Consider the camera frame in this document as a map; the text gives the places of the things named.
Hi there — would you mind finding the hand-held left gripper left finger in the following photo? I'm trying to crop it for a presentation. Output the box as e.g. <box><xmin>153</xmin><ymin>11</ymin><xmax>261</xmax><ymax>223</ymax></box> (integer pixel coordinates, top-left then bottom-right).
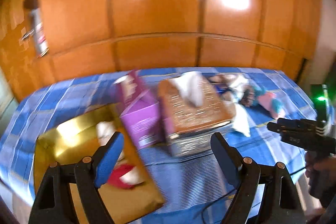
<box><xmin>28</xmin><ymin>132</ymin><xmax>124</xmax><ymax>224</ymax></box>

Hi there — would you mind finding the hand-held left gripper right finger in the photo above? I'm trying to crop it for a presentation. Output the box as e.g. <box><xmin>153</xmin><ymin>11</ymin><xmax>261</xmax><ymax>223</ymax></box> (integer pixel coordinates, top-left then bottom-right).
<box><xmin>211</xmin><ymin>132</ymin><xmax>306</xmax><ymax>224</ymax></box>

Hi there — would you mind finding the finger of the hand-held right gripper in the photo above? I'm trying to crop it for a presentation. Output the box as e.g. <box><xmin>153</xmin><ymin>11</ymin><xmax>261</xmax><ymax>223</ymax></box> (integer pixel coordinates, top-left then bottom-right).
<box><xmin>280</xmin><ymin>132</ymin><xmax>336</xmax><ymax>154</ymax></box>
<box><xmin>267</xmin><ymin>118</ymin><xmax>319</xmax><ymax>133</ymax></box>

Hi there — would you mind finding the gold box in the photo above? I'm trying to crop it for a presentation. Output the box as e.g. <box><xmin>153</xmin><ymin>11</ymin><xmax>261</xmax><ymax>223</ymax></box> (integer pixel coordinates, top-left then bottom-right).
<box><xmin>35</xmin><ymin>105</ymin><xmax>165</xmax><ymax>224</ymax></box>

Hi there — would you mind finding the person's right hand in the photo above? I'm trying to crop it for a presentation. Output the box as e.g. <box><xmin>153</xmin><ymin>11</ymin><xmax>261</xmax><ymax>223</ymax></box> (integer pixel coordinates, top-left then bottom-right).
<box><xmin>304</xmin><ymin>154</ymin><xmax>336</xmax><ymax>199</ymax></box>

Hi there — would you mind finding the red and white cloth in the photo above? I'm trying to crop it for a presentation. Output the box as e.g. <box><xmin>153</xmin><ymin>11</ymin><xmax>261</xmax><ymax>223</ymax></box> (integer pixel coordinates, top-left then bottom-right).
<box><xmin>108</xmin><ymin>163</ymin><xmax>146</xmax><ymax>189</ymax></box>

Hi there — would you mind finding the teal cloth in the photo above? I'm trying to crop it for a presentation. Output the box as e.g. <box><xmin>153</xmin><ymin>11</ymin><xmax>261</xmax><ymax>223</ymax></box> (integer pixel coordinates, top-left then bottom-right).
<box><xmin>271</xmin><ymin>97</ymin><xmax>284</xmax><ymax>116</ymax></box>

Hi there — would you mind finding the small white cloth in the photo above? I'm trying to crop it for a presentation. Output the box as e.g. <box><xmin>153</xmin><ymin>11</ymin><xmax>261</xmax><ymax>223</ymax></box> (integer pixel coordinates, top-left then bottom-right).
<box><xmin>96</xmin><ymin>121</ymin><xmax>117</xmax><ymax>142</ymax></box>

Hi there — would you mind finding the blue checked bedsheet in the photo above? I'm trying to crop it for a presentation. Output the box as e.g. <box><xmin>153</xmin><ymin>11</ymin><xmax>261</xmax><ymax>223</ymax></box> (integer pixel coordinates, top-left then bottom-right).
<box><xmin>0</xmin><ymin>68</ymin><xmax>319</xmax><ymax>224</ymax></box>

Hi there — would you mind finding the silver ornate tissue box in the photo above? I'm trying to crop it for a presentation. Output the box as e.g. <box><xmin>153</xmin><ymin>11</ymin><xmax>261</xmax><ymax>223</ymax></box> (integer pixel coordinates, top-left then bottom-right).
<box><xmin>157</xmin><ymin>76</ymin><xmax>236</xmax><ymax>157</ymax></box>

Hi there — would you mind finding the purple cardboard box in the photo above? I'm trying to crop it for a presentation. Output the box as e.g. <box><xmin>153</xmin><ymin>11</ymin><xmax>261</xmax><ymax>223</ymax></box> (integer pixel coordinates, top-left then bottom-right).
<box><xmin>112</xmin><ymin>70</ymin><xmax>161</xmax><ymax>149</ymax></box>

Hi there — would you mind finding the crumpled white cloth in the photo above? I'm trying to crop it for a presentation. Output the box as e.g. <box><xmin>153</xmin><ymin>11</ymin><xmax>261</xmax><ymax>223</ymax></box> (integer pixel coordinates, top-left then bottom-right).
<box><xmin>228</xmin><ymin>74</ymin><xmax>250</xmax><ymax>99</ymax></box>

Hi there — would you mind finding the white tissue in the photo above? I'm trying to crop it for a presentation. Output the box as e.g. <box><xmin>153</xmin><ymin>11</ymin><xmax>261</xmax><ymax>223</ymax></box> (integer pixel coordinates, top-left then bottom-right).
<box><xmin>175</xmin><ymin>71</ymin><xmax>208</xmax><ymax>106</ymax></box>

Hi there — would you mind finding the grey hanging strip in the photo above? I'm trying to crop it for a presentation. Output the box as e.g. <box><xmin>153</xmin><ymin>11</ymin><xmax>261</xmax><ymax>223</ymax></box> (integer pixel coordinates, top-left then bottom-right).
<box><xmin>20</xmin><ymin>0</ymin><xmax>50</xmax><ymax>58</ymax></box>

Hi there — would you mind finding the wooden wardrobe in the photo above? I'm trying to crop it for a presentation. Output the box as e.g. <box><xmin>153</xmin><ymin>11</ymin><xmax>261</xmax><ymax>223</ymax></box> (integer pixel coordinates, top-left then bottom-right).
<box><xmin>0</xmin><ymin>0</ymin><xmax>322</xmax><ymax>109</ymax></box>

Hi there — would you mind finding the black cable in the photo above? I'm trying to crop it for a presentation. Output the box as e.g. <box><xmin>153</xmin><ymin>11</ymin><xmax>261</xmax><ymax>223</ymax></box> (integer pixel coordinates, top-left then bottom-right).
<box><xmin>171</xmin><ymin>165</ymin><xmax>309</xmax><ymax>224</ymax></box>

